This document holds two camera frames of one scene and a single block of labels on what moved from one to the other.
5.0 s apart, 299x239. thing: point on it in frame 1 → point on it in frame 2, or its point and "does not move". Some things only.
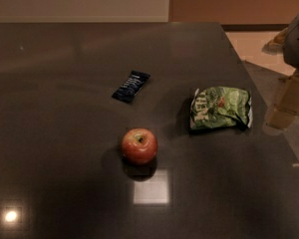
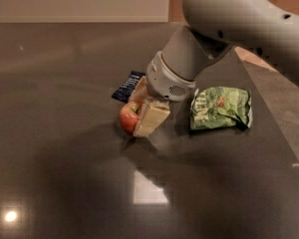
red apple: (139, 145) → (130, 115)
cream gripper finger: (292, 100) → (162, 83)
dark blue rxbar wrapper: (128, 90) does not move
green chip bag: (220, 107) does not move
